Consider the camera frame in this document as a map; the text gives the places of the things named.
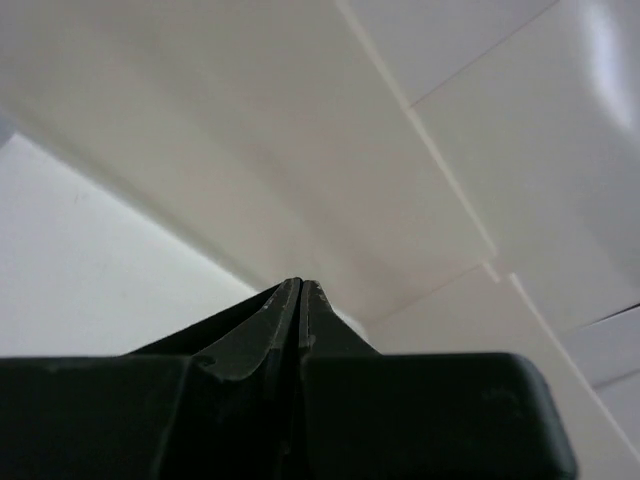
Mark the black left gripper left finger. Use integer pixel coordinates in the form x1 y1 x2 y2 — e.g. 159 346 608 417
1 278 302 479

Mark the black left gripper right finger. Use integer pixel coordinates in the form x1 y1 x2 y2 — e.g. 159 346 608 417
299 281 577 479

